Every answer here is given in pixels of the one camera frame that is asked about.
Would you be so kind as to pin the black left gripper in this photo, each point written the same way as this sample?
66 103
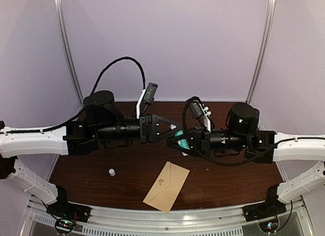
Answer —
154 136

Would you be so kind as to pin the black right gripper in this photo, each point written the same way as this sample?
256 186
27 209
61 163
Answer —
199 138

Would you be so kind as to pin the small green glue stick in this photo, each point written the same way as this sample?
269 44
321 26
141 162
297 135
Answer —
182 142

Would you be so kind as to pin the brown kraft envelope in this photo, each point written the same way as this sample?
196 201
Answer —
166 188

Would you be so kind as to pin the white glue stick cap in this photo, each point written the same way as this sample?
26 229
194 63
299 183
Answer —
112 172

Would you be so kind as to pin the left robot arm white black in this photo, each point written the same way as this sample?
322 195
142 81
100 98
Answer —
103 123

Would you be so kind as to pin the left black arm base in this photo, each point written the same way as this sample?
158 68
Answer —
64 209

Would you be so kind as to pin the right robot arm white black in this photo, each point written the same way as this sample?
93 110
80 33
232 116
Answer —
260 146

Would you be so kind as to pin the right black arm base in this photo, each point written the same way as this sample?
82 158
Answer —
272 206

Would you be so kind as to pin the right round circuit board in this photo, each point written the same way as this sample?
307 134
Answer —
269 226

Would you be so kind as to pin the round circuit board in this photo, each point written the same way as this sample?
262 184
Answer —
269 226
64 226

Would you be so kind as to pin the left round circuit board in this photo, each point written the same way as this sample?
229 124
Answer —
64 226

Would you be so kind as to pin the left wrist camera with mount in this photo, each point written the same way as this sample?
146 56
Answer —
146 99

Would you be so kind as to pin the front aluminium slotted rail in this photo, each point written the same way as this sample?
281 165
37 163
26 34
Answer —
216 221

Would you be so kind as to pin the left aluminium frame post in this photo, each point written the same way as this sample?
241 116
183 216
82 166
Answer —
67 50

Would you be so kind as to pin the aluminium frame post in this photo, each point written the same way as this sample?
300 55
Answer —
270 14
67 50

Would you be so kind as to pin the right aluminium frame post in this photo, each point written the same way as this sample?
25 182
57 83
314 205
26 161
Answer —
270 14

